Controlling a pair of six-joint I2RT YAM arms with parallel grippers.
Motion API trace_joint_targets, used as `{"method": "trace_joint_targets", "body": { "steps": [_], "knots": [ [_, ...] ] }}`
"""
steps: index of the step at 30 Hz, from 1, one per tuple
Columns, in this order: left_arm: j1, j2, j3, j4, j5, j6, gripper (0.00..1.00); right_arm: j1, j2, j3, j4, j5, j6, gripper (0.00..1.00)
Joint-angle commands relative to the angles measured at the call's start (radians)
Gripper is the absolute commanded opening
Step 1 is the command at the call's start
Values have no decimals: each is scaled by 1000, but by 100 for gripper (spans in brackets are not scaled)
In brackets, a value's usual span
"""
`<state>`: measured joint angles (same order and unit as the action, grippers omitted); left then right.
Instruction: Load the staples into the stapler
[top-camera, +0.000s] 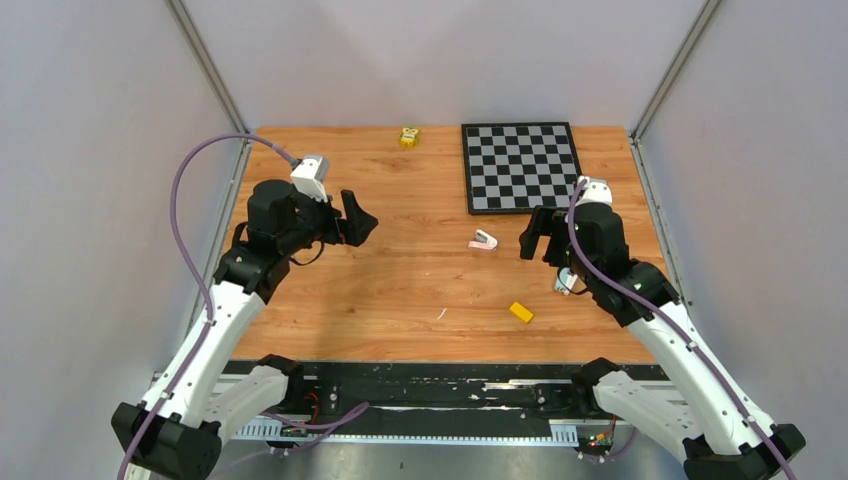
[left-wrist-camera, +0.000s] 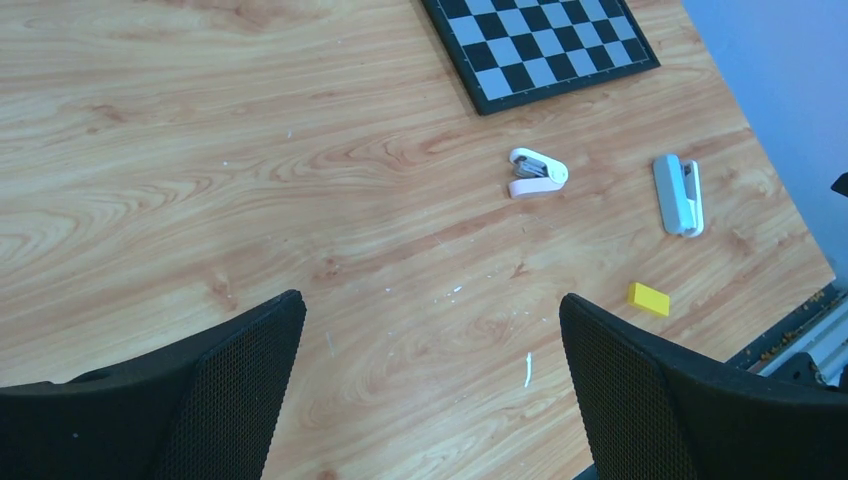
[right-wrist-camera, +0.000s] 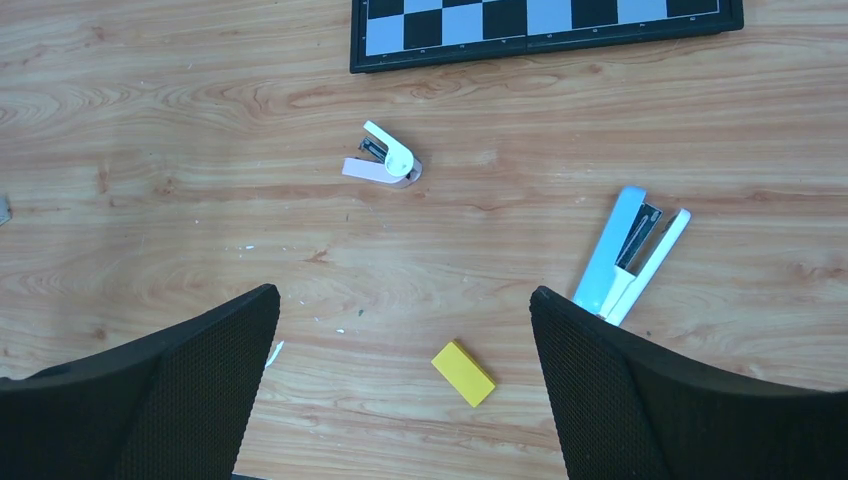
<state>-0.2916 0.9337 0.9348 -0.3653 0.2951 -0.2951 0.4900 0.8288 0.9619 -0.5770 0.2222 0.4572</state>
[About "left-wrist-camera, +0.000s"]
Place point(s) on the black grey chessboard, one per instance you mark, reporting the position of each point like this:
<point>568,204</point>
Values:
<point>510,53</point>

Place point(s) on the pink white small stapler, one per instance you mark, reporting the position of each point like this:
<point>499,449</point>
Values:
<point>537,174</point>

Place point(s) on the aluminium rail base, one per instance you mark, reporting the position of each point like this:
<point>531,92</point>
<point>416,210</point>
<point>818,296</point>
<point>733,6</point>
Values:
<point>808,346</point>

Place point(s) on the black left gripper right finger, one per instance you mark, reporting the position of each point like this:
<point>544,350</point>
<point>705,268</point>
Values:
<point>653,409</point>

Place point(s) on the yellow rectangular block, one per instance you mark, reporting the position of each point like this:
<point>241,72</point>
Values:
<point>648,299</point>

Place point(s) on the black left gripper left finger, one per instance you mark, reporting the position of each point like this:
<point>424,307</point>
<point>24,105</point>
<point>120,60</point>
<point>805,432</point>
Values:
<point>205,407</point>

